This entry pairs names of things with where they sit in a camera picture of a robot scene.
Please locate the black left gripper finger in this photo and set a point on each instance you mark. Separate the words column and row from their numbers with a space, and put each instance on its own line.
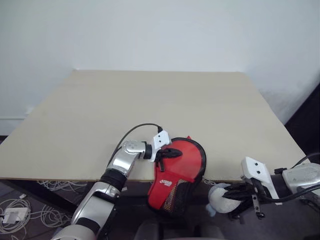
column 172, row 155
column 174, row 150

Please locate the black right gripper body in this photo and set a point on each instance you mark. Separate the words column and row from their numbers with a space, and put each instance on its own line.
column 251, row 192

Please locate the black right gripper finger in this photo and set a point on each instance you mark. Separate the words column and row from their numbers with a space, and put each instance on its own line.
column 236, row 196
column 235, row 188

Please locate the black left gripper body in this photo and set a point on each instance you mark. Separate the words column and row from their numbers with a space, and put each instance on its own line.
column 160, row 155

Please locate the white soft rounded object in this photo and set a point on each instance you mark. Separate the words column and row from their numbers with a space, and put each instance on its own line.
column 220, row 200

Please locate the red and black fabric bag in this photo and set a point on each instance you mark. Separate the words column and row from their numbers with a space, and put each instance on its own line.
column 160, row 197

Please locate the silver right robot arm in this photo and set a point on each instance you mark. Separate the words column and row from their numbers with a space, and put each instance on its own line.
column 300, row 177

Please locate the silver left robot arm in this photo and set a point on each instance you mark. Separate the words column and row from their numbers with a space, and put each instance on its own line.
column 117, row 167

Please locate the dark rounded grey shape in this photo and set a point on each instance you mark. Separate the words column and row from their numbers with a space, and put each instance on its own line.
column 148, row 231

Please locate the white power adapter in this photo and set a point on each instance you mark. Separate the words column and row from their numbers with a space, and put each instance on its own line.
column 15, row 215

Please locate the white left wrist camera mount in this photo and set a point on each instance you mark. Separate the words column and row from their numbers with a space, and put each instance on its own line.
column 161, row 141

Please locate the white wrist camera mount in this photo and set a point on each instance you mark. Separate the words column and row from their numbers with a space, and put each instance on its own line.
column 255, row 170
column 161, row 141

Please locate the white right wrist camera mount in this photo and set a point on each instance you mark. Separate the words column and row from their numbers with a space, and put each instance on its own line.
column 255, row 170

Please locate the black metal table frame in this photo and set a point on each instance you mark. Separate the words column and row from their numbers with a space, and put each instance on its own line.
column 37, row 195

